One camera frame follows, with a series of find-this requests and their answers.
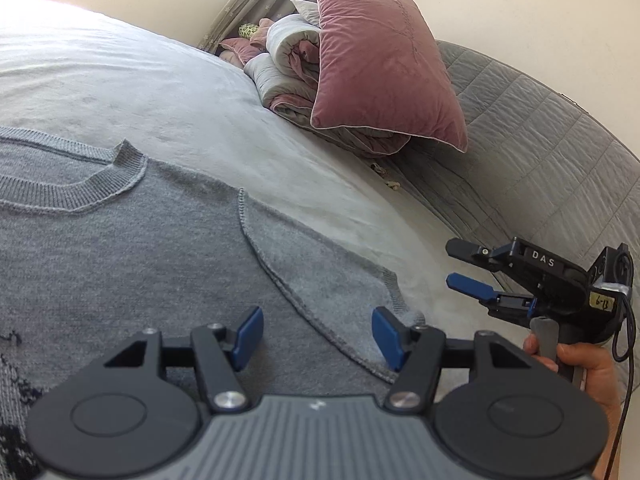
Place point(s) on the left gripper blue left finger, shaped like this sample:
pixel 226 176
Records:
pixel 243 338

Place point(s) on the grey knit sweater black pattern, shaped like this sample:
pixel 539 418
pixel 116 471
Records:
pixel 100 243

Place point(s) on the grey quilted headboard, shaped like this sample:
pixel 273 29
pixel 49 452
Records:
pixel 538 166

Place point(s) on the person's right hand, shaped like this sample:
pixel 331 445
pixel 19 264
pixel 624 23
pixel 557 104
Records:
pixel 601 385

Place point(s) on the grey bed sheet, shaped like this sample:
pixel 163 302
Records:
pixel 84 76

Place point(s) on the small beige trinket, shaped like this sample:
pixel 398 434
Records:
pixel 385 176

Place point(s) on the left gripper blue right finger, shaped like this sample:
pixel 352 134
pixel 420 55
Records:
pixel 394 339

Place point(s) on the folded grey pink duvet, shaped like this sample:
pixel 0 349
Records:
pixel 285 70

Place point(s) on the pink velvet pillow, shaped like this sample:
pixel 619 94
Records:
pixel 381 74

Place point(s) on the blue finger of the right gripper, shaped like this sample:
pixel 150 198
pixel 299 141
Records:
pixel 501 305
pixel 467 250

